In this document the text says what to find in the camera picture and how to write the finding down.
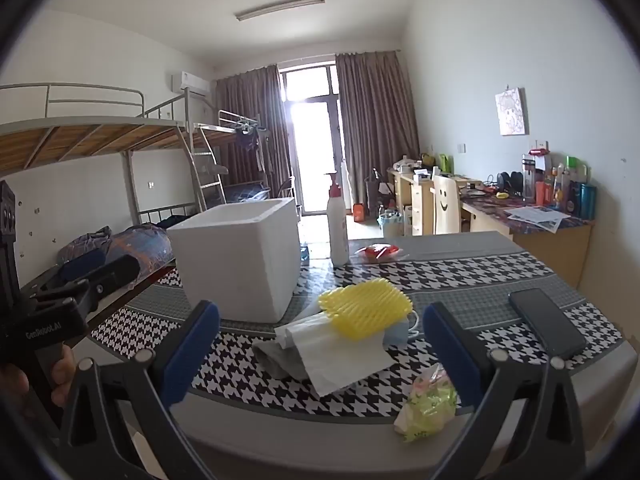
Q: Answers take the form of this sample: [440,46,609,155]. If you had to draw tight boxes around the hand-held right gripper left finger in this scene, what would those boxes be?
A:
[59,300,221,480]

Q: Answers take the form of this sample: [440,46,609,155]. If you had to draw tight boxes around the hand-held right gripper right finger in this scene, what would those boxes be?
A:
[422,301,588,480]

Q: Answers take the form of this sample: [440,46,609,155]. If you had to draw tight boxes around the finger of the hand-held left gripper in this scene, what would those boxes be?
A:
[75,254,142,323]
[30,249,108,302]

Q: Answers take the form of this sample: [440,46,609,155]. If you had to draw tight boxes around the blue face mask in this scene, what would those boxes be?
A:
[381,310,425,347]

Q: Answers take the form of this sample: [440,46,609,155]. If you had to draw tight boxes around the grey cloth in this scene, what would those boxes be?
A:
[251,337,313,381]

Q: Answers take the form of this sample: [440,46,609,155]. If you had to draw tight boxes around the white foam box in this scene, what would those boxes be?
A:
[166,197,301,324]

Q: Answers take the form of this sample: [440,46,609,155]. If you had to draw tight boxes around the yellow sponge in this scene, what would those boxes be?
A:
[318,278,413,341]

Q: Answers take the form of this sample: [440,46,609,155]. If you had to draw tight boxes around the person's left hand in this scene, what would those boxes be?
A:
[0,347,77,441]

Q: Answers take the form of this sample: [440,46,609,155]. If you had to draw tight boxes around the blue orange quilt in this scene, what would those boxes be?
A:
[57,224,176,281]

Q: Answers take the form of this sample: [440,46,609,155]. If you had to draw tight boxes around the black smartphone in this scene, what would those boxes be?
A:
[508,288,588,360]

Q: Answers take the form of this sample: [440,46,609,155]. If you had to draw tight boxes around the white paper tissue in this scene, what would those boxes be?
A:
[274,311,396,397]

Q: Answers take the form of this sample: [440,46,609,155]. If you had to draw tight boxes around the red snack packet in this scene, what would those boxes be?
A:
[355,243,401,264]

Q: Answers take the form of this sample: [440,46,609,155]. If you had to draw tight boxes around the grey metal bunk bed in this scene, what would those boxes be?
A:
[192,109,275,211]
[0,82,201,261]

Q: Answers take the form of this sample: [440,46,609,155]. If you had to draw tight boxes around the grey metal bed ladder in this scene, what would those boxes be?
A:
[191,124,227,213]

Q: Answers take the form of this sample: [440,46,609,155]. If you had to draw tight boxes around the bin with plastic bottles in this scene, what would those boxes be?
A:
[378,210,404,239]

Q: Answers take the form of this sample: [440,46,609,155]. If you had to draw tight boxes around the wooden desk with patterned top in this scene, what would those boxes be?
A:
[459,192,593,288]

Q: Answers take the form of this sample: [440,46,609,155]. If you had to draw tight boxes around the wooden smiley face chair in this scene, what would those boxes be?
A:
[432,175,473,236]

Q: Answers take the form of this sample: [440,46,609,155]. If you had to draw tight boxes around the dark blue bedding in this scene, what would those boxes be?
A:
[222,182,272,202]

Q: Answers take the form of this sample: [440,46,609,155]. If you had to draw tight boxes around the wooden desk with drawers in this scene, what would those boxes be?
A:
[387,167,483,237]

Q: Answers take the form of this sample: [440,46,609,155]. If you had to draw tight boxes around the printed paper sheets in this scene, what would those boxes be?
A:
[502,205,571,233]

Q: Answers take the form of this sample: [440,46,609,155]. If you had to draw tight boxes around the white pump lotion bottle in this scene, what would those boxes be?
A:
[324,172,351,267]

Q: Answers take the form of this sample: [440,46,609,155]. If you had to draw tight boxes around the black headphones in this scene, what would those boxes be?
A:
[497,171,527,197]

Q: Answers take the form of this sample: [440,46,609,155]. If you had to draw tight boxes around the dark hanging clothes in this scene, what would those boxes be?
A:
[234,120,272,173]

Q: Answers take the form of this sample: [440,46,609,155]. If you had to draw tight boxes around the black folding chair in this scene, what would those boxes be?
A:
[276,177,302,212]

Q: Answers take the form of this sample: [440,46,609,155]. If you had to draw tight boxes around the group of toiletry bottles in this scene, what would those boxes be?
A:
[520,152,598,221]

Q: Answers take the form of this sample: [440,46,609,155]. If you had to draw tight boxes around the white air conditioner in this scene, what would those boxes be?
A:
[171,71,211,97]

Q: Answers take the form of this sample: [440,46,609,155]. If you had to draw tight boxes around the brown curtain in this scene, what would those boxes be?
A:
[335,50,421,211]
[215,65,293,201]

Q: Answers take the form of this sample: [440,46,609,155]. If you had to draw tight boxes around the glass balcony door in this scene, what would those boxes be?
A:
[280,60,346,213]

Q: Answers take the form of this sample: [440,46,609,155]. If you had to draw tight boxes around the ceiling tube light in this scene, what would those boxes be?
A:
[235,0,326,22]

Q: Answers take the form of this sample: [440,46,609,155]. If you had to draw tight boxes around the wall poster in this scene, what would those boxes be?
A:
[495,87,528,136]

